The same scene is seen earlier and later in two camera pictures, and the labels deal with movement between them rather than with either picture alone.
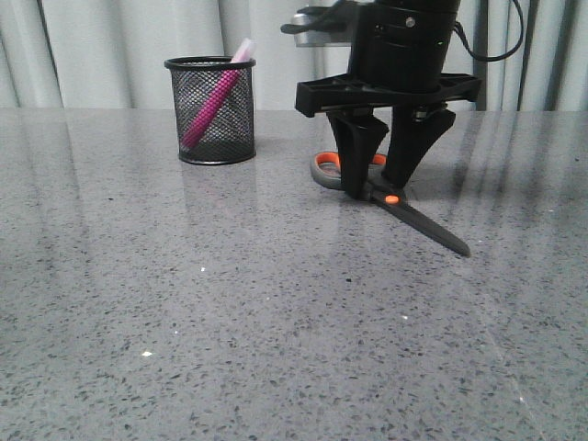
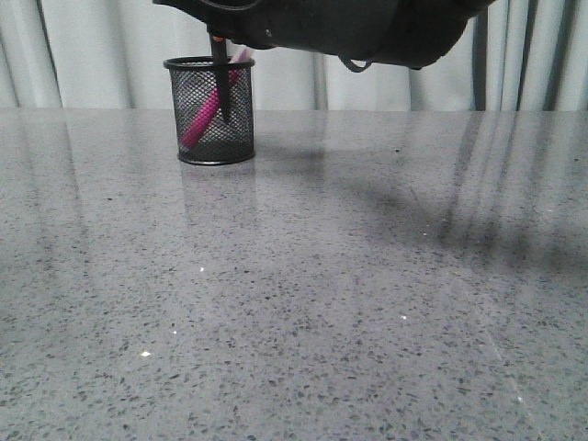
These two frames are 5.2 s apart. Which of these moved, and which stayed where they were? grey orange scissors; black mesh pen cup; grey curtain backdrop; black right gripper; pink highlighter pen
Moved: black right gripper; grey orange scissors
Stayed: pink highlighter pen; grey curtain backdrop; black mesh pen cup
